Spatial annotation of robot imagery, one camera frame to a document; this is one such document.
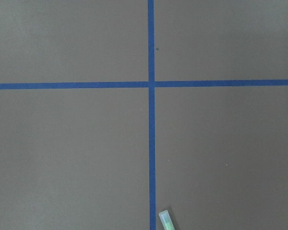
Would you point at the green highlighter pen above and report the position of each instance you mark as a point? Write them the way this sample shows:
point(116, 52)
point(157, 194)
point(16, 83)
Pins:
point(166, 220)

